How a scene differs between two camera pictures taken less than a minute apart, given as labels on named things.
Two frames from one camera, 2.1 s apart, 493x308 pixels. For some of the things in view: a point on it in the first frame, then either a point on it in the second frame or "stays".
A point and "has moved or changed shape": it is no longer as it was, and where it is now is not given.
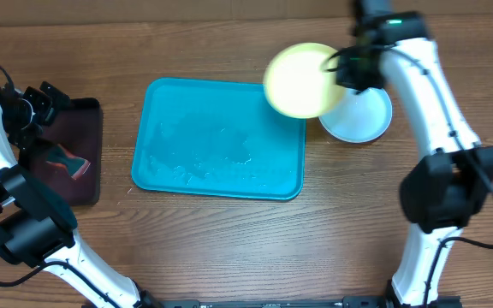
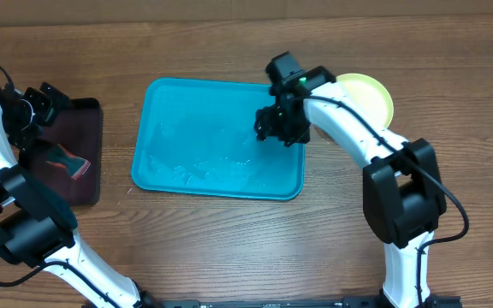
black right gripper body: [353, 76] → [268, 124]
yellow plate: [298, 83] has moved or changed shape
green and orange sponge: [75, 166] stays
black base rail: [155, 301] stays
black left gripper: [56, 103] stays
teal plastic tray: [216, 139] stays
